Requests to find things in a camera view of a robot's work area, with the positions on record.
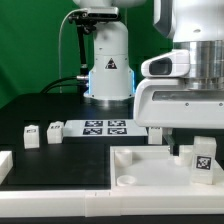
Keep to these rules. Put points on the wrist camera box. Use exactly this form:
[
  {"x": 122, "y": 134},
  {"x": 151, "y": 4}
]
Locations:
[{"x": 172, "y": 64}]

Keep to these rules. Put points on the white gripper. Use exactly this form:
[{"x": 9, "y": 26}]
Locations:
[{"x": 168, "y": 104}]

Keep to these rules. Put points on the white fiducial marker sheet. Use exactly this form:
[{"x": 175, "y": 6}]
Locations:
[{"x": 103, "y": 128}]

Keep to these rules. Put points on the white square tabletop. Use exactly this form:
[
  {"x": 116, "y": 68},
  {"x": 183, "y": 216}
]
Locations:
[{"x": 154, "y": 170}]

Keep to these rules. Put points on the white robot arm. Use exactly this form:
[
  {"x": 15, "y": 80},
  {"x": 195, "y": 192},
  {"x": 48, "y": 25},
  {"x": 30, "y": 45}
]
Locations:
[{"x": 193, "y": 25}]

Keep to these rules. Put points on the white U-shaped boundary fence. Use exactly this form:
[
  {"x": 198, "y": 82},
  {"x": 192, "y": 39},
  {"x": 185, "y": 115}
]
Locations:
[{"x": 90, "y": 203}]

